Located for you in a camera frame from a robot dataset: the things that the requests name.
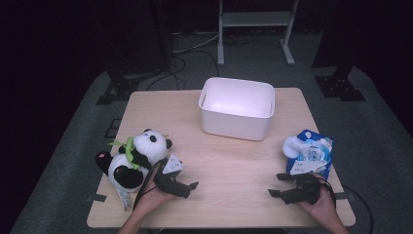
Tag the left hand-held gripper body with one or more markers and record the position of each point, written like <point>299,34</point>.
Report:
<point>167,180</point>

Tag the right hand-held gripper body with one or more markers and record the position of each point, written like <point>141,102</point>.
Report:
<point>308,191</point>

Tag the panda plush toy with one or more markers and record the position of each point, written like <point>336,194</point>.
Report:
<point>151,146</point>

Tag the blue wet wipes pack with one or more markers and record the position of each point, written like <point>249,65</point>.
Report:
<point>309,134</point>

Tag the white plastic bin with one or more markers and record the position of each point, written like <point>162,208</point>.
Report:
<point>233,126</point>

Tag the person's right hand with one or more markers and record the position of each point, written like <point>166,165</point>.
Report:
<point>323,208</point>

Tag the person's left hand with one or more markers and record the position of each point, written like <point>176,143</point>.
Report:
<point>152,198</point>

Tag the black tape strip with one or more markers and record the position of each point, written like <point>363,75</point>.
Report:
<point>342,195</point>
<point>97,197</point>

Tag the black stand base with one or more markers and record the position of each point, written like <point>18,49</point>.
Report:
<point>118,89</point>
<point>339,87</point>

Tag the white metal stand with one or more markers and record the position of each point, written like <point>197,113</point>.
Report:
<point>253,19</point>

